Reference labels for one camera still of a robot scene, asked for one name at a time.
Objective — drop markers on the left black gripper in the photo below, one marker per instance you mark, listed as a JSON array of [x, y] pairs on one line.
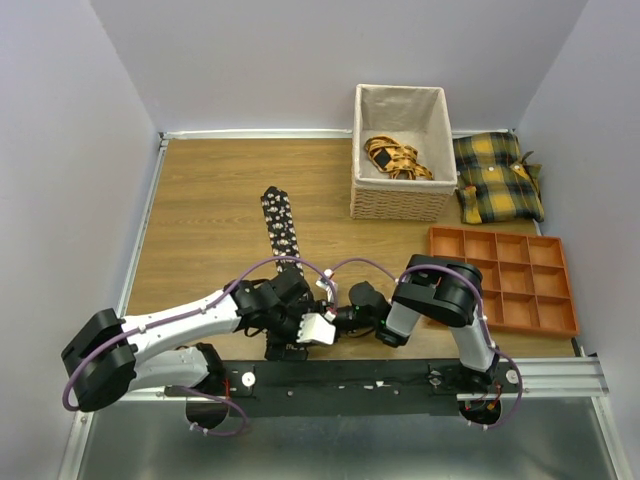
[[276, 348]]

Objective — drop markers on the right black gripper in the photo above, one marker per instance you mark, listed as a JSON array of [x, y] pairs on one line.
[[337, 333]]

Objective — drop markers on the black floral tie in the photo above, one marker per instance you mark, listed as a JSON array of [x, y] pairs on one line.
[[281, 231]]

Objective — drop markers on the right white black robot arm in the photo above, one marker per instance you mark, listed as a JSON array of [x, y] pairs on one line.
[[446, 291]]

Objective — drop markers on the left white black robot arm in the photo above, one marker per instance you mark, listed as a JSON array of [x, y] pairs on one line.
[[104, 359]]

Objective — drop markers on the orange patterned tie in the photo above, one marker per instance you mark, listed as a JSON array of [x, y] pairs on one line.
[[397, 160]]

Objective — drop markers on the orange compartment tray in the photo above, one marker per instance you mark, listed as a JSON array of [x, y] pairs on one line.
[[526, 284]]

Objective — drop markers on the yellow plaid shirt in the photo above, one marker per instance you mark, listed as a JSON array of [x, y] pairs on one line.
[[496, 182]]

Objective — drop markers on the wicker basket with liner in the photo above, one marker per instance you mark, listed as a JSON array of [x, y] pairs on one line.
[[417, 116]]

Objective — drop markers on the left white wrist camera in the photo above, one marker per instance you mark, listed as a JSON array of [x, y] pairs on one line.
[[315, 329]]

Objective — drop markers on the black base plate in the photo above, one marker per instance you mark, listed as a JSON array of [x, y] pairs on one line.
[[350, 390]]

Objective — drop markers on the aluminium frame rail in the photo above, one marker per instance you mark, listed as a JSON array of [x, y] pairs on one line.
[[544, 377]]

